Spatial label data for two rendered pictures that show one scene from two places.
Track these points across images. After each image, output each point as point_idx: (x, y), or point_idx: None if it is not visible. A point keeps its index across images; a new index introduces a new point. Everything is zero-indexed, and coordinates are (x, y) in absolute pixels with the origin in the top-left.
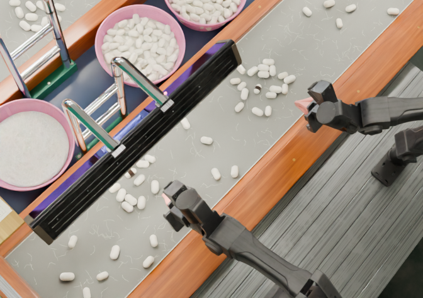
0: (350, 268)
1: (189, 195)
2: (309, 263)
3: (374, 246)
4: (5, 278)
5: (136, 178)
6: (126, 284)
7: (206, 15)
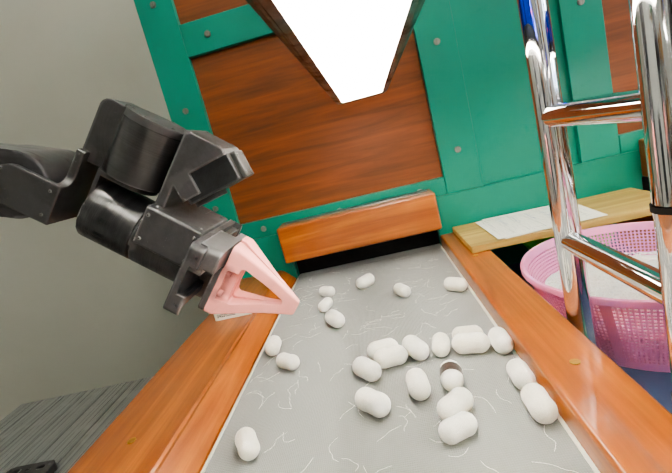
0: None
1: (156, 120)
2: None
3: None
4: (394, 199)
5: (425, 374)
6: (287, 325)
7: None
